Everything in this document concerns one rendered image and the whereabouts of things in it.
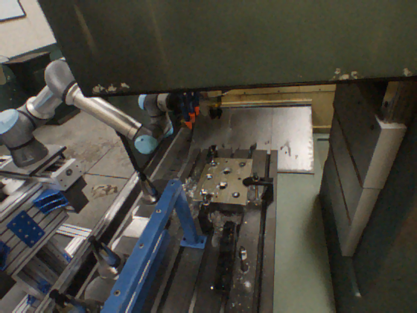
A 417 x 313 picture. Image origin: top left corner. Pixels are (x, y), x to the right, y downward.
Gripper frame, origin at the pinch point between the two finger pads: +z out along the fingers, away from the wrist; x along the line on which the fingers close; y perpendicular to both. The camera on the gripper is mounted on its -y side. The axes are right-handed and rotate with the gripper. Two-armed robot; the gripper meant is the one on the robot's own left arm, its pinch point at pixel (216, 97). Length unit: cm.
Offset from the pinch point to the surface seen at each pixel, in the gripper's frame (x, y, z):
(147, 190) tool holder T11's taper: 34.6, 13.0, -7.6
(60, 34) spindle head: 35.9, -28.9, -8.6
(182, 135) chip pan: -70, 68, -86
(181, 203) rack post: 27.9, 24.3, -3.9
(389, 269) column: 21, 36, 54
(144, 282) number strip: 49, 43, -11
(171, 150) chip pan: -47, 68, -81
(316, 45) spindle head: 24.5, -19.7, 34.3
